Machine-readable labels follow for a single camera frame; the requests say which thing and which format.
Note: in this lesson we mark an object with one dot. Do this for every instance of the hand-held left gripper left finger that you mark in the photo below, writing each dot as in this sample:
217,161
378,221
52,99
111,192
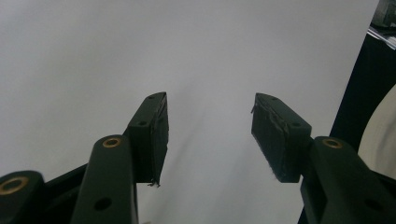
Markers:
106,180

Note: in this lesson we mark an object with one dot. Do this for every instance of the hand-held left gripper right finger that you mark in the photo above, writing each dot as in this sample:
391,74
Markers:
339,180

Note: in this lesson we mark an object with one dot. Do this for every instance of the beige cloth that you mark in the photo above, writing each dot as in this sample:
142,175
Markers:
381,140

